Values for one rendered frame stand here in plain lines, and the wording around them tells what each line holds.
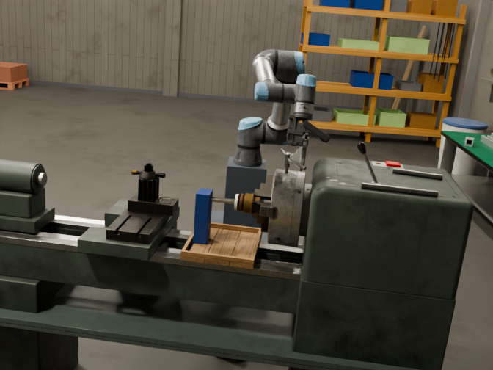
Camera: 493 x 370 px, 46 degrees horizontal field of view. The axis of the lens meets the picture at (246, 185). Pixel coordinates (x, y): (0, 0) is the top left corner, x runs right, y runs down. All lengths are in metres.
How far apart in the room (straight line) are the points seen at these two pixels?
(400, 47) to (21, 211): 7.21
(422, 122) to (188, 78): 4.84
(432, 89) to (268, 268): 7.24
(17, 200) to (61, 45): 9.80
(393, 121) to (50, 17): 6.95
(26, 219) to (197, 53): 9.39
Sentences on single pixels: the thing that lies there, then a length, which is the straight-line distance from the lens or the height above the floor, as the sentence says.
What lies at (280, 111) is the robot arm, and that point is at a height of 1.40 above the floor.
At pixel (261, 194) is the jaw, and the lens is 2.44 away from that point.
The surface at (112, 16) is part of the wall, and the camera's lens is 12.05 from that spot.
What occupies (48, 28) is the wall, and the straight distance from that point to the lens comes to 12.43.
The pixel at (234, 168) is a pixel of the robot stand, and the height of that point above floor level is 1.09.
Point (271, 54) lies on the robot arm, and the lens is 2.66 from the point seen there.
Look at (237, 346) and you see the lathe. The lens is 2.46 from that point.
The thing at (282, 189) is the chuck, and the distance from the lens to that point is 2.30.
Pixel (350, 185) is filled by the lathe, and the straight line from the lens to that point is 2.24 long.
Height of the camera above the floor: 1.88
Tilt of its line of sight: 17 degrees down
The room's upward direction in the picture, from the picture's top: 5 degrees clockwise
